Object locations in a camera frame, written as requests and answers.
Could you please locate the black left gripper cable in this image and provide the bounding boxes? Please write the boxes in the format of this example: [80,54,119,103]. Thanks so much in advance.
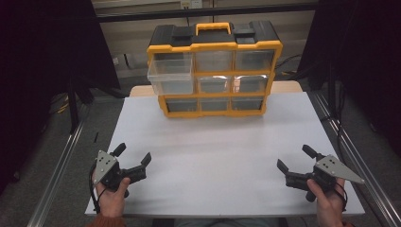
[88,162,102,215]

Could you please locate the person's right hand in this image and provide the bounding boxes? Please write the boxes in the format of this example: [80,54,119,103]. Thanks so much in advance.
[306,178,347,222]

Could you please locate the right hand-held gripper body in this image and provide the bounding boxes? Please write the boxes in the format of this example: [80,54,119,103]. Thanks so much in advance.
[284,153,366,203]

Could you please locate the aluminium floor rail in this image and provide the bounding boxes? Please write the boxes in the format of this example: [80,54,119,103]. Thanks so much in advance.
[26,121,85,227]
[310,91,401,227]

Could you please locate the black curtain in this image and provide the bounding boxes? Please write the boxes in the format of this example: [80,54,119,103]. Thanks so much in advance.
[297,0,401,156]
[0,0,121,194]

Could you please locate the yellow and black drawer organizer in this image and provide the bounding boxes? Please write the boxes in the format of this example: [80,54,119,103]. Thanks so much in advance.
[146,21,284,119]

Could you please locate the person's left hand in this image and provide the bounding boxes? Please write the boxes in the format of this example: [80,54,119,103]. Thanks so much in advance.
[95,177,131,218]

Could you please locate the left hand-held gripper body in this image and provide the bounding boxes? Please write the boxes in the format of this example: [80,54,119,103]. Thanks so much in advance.
[93,149,148,200]

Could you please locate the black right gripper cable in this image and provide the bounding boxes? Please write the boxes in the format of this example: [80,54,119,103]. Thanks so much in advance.
[334,181,349,213]

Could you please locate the black floor cables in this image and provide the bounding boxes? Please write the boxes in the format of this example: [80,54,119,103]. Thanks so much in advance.
[273,54,305,78]

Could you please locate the set of clear closed drawers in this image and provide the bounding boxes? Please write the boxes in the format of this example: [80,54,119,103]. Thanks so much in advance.
[166,50,274,113]

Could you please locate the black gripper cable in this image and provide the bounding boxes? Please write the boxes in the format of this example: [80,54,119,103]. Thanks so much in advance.
[88,162,102,215]
[334,181,349,213]

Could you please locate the black horizontal metal bar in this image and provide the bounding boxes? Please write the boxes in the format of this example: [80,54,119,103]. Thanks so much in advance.
[94,2,320,24]

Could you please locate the black cable along rail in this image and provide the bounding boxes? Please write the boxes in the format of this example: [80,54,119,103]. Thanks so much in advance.
[321,62,348,166]

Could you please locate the clear plastic drawer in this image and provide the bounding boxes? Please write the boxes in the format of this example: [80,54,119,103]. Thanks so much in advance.
[147,58,194,96]

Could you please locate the yellow floor cable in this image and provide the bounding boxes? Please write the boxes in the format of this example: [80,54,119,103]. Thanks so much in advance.
[56,96,71,115]

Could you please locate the white wall outlet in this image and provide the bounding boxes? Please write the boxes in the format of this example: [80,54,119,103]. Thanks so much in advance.
[180,0,203,9]

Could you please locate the black metal stand post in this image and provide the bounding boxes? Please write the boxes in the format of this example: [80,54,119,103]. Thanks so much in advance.
[67,71,80,134]

